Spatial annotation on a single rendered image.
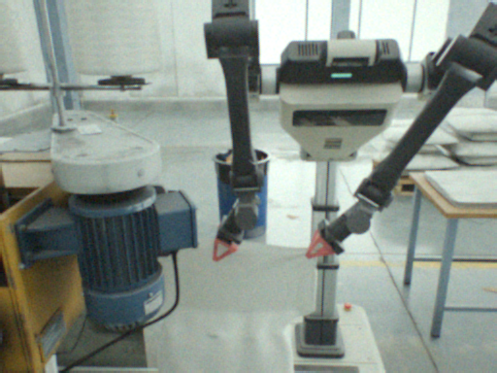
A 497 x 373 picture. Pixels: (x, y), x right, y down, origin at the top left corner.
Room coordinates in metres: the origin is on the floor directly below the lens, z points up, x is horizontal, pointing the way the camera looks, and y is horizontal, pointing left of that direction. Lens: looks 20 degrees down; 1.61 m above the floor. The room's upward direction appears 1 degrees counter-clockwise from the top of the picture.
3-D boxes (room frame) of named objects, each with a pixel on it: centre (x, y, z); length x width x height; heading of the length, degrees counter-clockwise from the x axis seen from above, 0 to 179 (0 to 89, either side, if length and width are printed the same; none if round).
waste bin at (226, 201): (3.35, 0.05, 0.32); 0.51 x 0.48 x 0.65; 177
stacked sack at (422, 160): (4.21, -1.69, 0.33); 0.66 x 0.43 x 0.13; 87
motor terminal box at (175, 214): (0.77, 0.15, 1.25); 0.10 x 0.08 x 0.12; 22
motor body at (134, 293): (0.73, 0.24, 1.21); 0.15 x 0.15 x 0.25
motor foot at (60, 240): (0.70, 0.33, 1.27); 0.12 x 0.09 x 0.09; 177
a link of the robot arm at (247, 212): (1.02, 0.00, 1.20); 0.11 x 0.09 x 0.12; 178
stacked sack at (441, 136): (4.26, -1.69, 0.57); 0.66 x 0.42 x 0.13; 79
